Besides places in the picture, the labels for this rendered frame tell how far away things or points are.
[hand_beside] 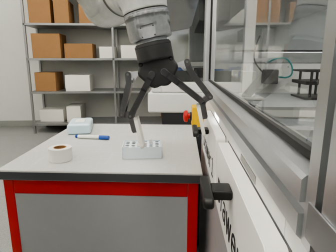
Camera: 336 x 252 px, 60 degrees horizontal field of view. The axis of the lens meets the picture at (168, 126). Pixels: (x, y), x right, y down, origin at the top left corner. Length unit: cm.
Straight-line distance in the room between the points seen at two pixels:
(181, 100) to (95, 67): 352
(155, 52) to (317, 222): 46
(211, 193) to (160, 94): 114
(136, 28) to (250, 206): 41
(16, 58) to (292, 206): 512
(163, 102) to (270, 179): 123
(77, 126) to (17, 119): 413
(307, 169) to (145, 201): 68
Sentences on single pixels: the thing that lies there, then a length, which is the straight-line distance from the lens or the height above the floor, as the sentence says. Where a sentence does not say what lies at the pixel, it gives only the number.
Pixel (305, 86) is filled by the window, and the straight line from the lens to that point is 25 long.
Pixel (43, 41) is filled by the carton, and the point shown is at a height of 132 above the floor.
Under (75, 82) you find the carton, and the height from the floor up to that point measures 74.
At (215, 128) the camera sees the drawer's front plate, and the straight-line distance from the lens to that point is 59.
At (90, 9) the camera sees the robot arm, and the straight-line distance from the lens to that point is 73.
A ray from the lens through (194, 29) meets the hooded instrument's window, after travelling 147.
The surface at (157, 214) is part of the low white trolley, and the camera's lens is 88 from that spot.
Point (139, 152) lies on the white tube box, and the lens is 91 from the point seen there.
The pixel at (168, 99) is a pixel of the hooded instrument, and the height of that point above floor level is 87.
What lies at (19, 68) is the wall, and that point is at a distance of 523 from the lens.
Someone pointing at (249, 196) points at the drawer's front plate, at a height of 93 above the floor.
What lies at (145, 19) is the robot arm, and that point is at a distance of 58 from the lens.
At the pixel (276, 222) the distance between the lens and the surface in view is 27.
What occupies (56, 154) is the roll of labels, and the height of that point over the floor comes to 79.
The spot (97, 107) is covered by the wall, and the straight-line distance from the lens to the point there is 494.
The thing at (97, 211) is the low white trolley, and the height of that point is 63.
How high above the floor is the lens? 106
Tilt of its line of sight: 13 degrees down
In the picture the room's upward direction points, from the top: straight up
